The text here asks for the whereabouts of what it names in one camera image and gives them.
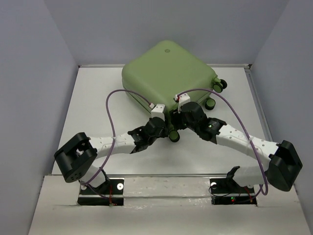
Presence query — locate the green hard-shell suitcase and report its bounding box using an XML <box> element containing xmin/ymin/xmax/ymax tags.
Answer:
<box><xmin>121</xmin><ymin>40</ymin><xmax>227</xmax><ymax>142</ymax></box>

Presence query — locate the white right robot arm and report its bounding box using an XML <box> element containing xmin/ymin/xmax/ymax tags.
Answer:
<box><xmin>170</xmin><ymin>102</ymin><xmax>303</xmax><ymax>192</ymax></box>

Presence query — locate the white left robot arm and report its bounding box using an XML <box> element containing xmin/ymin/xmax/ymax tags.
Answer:
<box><xmin>54</xmin><ymin>117</ymin><xmax>168</xmax><ymax>193</ymax></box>

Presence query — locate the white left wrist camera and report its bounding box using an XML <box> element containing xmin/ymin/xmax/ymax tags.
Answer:
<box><xmin>151</xmin><ymin>104</ymin><xmax>166</xmax><ymax>121</ymax></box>

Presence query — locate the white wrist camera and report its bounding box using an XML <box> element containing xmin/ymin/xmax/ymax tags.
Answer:
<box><xmin>151</xmin><ymin>104</ymin><xmax>166</xmax><ymax>121</ymax></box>
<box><xmin>174</xmin><ymin>93</ymin><xmax>190</xmax><ymax>113</ymax></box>

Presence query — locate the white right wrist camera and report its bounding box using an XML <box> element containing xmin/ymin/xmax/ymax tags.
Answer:
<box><xmin>174</xmin><ymin>93</ymin><xmax>190</xmax><ymax>113</ymax></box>

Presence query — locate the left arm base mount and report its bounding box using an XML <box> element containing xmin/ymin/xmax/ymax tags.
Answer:
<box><xmin>77</xmin><ymin>178</ymin><xmax>124</xmax><ymax>207</ymax></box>

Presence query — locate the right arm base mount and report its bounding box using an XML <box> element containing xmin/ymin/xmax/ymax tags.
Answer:
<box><xmin>208</xmin><ymin>178</ymin><xmax>257</xmax><ymax>206</ymax></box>

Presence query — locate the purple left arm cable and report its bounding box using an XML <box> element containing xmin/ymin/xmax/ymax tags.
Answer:
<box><xmin>84</xmin><ymin>90</ymin><xmax>157</xmax><ymax>196</ymax></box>

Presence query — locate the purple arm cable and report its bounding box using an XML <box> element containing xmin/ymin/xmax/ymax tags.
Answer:
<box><xmin>84</xmin><ymin>90</ymin><xmax>157</xmax><ymax>196</ymax></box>
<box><xmin>177</xmin><ymin>88</ymin><xmax>268</xmax><ymax>195</ymax></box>

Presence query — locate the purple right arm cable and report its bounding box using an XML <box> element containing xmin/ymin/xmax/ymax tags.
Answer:
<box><xmin>177</xmin><ymin>88</ymin><xmax>268</xmax><ymax>195</ymax></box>

